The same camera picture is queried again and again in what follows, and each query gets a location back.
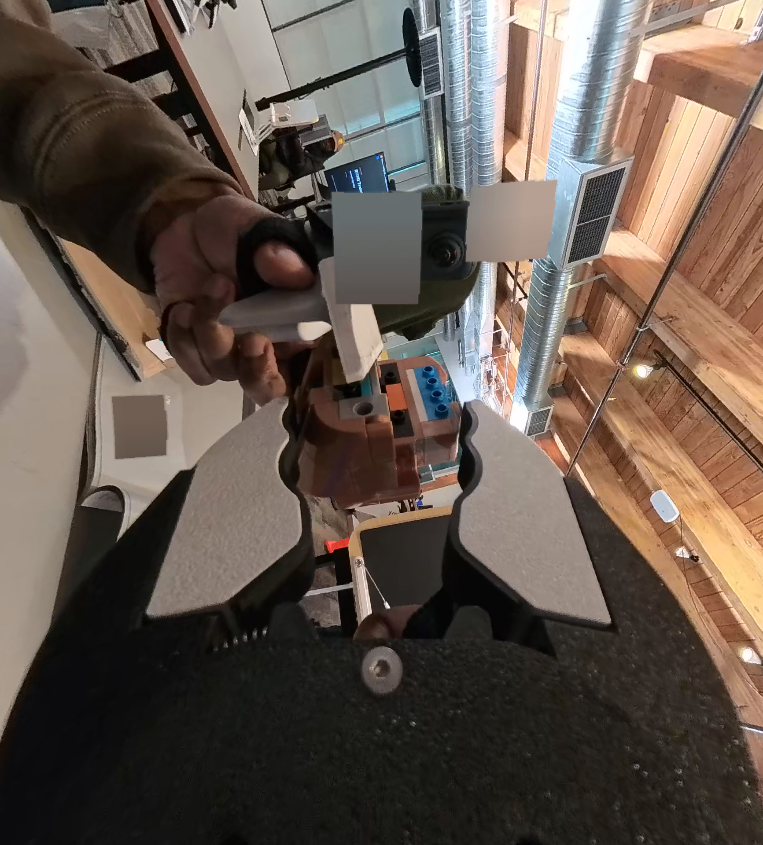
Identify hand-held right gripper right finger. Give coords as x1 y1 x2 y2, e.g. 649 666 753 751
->
446 398 613 628

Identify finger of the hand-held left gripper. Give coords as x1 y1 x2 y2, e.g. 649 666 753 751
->
321 256 385 385

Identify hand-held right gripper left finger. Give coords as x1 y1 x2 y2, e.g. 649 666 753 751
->
147 396 317 618

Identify brown toy brick model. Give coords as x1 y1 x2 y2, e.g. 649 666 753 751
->
288 342 467 511

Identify person's left forearm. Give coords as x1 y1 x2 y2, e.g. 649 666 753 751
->
0 0 260 294

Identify grey desk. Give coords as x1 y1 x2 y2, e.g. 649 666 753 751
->
0 185 250 694

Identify person's left hand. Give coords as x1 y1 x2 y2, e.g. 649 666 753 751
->
149 197 321 405

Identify dark monitor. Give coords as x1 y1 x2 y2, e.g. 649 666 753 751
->
324 152 390 194

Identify metal air vent grille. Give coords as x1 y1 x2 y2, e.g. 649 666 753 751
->
548 157 634 269

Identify black pole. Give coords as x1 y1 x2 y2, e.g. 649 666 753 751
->
254 7 423 113

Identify corrugated silver duct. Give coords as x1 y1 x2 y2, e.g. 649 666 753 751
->
431 0 511 189

